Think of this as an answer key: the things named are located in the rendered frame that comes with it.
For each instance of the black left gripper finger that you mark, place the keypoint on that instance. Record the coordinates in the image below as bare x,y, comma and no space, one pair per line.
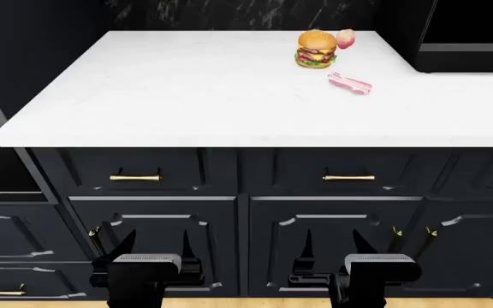
187,253
123,246

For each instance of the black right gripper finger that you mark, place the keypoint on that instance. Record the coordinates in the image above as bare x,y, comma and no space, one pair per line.
364,245
307,253

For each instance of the dark cabinet door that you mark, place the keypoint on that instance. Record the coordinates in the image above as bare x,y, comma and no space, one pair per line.
477,244
332,221
156,221

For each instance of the black microwave oven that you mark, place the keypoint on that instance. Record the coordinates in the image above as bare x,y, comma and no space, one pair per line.
469,32

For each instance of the dark drawer front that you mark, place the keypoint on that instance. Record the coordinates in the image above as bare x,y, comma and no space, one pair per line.
490,173
349,162
11,234
144,160
37,279

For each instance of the raw bacon strip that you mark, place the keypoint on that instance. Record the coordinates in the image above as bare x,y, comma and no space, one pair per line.
351,84

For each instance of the double cheeseburger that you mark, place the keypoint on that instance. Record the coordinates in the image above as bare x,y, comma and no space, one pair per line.
316,48

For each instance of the pink peach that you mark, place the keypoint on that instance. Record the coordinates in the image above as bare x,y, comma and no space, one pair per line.
346,39

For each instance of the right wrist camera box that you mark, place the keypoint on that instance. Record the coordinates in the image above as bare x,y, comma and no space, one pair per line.
381,266

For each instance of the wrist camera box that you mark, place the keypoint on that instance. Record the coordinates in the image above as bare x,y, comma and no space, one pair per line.
144,264
381,266

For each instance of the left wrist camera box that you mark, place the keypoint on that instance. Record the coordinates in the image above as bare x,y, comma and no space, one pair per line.
144,264

